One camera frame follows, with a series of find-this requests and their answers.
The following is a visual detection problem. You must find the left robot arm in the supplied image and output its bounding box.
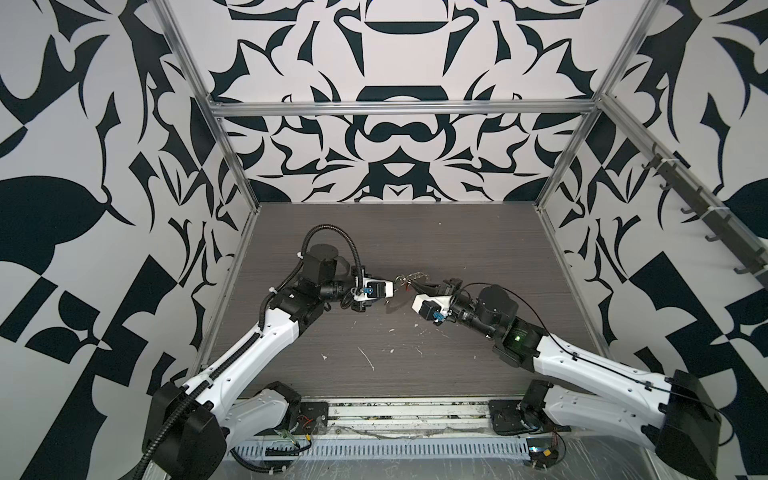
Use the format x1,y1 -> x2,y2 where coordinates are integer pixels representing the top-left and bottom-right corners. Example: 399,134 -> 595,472
132,244 -> 394,479

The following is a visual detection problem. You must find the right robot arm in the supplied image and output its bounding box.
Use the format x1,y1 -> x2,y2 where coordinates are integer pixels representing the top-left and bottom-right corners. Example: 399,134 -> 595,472
411,278 -> 724,479

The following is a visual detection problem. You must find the small circuit board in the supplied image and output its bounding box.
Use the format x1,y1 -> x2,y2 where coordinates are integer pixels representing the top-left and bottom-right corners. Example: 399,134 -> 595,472
525,435 -> 567,470

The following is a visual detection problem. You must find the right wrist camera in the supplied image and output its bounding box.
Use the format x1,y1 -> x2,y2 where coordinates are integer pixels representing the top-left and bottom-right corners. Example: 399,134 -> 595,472
412,294 -> 451,324

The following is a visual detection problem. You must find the aluminium front rail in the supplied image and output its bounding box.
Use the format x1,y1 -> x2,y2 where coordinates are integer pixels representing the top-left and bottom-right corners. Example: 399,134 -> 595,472
157,395 -> 661,438

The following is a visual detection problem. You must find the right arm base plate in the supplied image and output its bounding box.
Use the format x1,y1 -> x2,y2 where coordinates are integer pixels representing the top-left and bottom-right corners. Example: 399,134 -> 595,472
488,399 -> 572,436

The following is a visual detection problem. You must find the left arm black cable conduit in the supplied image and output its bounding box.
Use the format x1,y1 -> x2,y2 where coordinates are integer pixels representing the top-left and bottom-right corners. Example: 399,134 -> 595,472
128,224 -> 367,480

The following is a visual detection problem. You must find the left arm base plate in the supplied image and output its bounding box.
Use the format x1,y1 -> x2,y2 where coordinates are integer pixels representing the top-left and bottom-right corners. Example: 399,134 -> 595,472
254,401 -> 329,436

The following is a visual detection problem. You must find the white slotted cable duct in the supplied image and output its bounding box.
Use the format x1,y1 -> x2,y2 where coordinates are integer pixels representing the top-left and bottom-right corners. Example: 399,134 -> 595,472
235,437 -> 529,461

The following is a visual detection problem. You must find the black wall hook rack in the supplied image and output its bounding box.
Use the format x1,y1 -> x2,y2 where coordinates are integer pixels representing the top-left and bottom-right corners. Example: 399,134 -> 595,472
640,143 -> 767,286

